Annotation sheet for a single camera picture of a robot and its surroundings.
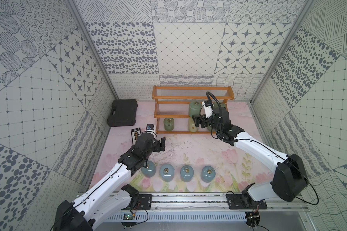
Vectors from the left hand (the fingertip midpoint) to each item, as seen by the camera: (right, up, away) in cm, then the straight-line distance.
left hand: (161, 138), depth 78 cm
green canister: (+19, +17, +7) cm, 27 cm away
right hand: (+22, +13, +5) cm, 26 cm away
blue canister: (-6, -18, 0) cm, 19 cm away
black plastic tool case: (-32, +14, +29) cm, 46 cm away
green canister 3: (+3, +7, +18) cm, 19 cm away
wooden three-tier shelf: (+7, +20, +30) cm, 36 cm away
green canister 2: (+37, +20, +12) cm, 44 cm away
